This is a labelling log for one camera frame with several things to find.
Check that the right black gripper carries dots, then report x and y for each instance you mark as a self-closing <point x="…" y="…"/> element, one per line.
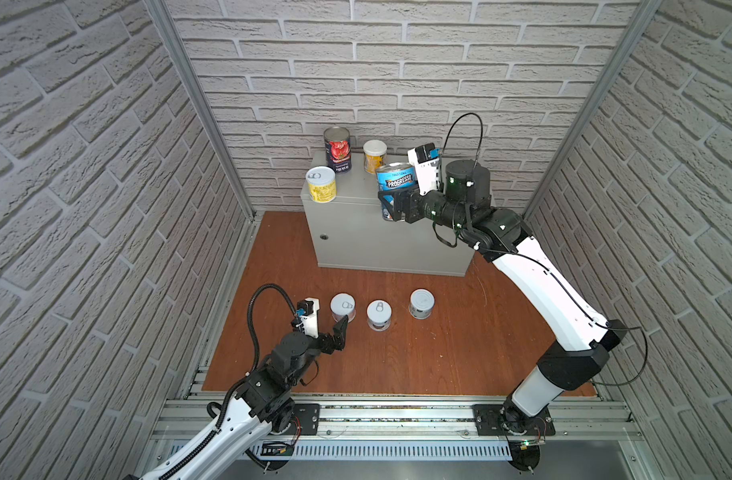
<point x="420" y="202"/>

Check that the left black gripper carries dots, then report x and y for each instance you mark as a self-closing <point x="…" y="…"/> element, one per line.
<point x="333" y="343"/>

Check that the blue soup can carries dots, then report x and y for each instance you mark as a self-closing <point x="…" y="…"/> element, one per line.
<point x="395" y="176"/>

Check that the white flat-lid can front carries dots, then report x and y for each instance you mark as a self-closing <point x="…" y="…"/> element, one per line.
<point x="374" y="155"/>

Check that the yellow labelled can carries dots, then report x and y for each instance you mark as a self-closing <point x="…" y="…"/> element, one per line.
<point x="321" y="182"/>

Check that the red tomato can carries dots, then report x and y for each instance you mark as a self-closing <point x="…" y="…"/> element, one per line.
<point x="338" y="149"/>

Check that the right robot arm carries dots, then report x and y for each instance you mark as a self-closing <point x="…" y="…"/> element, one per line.
<point x="462" y="202"/>

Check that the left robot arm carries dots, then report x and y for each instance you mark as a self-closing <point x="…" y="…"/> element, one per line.
<point x="251" y="408"/>

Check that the white can far left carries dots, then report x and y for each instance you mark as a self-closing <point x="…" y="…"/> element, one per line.
<point x="343" y="305"/>

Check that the white can centre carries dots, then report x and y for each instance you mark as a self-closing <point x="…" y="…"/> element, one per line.
<point x="379" y="313"/>

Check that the grey metal cabinet box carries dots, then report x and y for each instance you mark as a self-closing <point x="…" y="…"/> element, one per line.
<point x="359" y="237"/>

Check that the white can right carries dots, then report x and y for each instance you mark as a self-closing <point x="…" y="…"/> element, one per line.
<point x="422" y="302"/>

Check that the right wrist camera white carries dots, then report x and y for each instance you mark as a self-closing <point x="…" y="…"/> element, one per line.
<point x="427" y="166"/>

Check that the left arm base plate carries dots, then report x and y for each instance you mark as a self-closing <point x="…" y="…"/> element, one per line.
<point x="296" y="419"/>

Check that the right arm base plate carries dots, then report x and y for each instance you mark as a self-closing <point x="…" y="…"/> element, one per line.
<point x="492" y="420"/>

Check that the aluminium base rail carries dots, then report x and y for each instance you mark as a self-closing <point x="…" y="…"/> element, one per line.
<point x="373" y="418"/>

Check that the left aluminium corner post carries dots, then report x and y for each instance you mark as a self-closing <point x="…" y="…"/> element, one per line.
<point x="165" y="24"/>

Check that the aluminium corner post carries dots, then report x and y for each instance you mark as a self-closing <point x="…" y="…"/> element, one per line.
<point x="165" y="24"/>
<point x="639" y="22"/>

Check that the right aluminium corner post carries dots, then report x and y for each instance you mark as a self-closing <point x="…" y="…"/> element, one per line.
<point x="639" y="22"/>

